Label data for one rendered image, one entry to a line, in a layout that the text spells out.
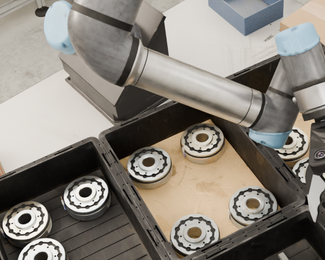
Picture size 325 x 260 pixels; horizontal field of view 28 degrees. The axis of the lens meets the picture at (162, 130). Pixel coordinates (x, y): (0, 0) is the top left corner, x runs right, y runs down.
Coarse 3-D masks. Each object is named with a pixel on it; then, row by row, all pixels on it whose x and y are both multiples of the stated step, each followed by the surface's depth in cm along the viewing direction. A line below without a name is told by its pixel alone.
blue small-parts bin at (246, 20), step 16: (208, 0) 209; (224, 0) 211; (240, 0) 210; (256, 0) 209; (272, 0) 203; (224, 16) 204; (240, 16) 195; (256, 16) 196; (272, 16) 200; (240, 32) 200
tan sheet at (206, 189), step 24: (168, 144) 156; (192, 168) 150; (216, 168) 149; (240, 168) 148; (144, 192) 147; (168, 192) 146; (192, 192) 145; (216, 192) 145; (168, 216) 142; (216, 216) 140; (168, 240) 138
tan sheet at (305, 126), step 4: (300, 112) 158; (300, 116) 157; (296, 120) 156; (300, 120) 156; (308, 120) 156; (312, 120) 156; (296, 124) 155; (300, 124) 155; (304, 124) 155; (308, 124) 155; (300, 128) 154; (304, 128) 154; (308, 128) 154; (304, 132) 153; (308, 132) 153; (308, 136) 152; (308, 152) 149; (308, 156) 148
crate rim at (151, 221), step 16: (144, 112) 150; (112, 128) 147; (240, 128) 143; (256, 144) 141; (112, 160) 141; (272, 160) 136; (128, 176) 138; (144, 208) 132; (288, 208) 128; (256, 224) 126; (160, 240) 126; (224, 240) 125; (176, 256) 123; (192, 256) 123
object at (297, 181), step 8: (272, 56) 158; (256, 64) 156; (264, 64) 156; (240, 72) 155; (248, 72) 155; (248, 128) 143; (272, 152) 138; (280, 160) 136; (288, 168) 134; (288, 176) 133; (296, 176) 133; (296, 184) 131; (304, 192) 130
